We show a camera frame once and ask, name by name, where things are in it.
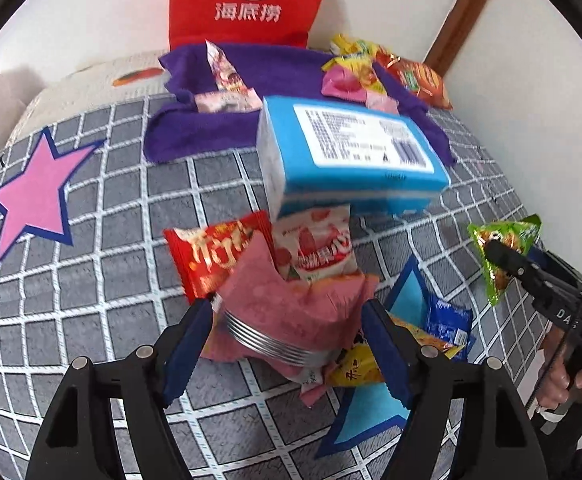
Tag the brown wooden door frame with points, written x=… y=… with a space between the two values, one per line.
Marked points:
x=466 y=15

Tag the blue cardboard box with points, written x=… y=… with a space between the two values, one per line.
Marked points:
x=321 y=180

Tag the red paper bag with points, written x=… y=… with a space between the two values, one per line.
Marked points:
x=196 y=20

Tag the purple cloth tray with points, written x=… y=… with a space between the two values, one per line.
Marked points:
x=281 y=70

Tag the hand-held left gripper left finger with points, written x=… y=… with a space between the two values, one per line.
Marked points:
x=191 y=350

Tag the person's right hand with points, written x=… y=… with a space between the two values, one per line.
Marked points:
x=553 y=395

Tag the clear pink snack packet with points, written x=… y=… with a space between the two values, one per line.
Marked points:
x=226 y=77

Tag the pink yellow snack packet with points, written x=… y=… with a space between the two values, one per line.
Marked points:
x=343 y=82

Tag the grey checked cloth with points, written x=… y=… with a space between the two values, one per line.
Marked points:
x=96 y=285

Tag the blue snack packet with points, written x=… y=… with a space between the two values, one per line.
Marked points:
x=446 y=322

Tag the red snack packet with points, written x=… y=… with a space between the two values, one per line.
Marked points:
x=206 y=260

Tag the yellow chip bag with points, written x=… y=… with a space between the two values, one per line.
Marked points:
x=353 y=46

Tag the orange chip bag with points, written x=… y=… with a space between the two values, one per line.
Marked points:
x=423 y=82

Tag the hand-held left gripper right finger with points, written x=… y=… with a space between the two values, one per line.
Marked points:
x=386 y=355

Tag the white strawberry snack packet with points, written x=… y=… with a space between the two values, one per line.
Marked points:
x=316 y=245

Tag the green snack packet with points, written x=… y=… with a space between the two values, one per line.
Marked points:
x=521 y=232

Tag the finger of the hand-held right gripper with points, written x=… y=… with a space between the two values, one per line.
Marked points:
x=508 y=260
x=553 y=267

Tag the white fruit print cloth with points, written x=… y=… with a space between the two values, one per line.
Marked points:
x=96 y=85

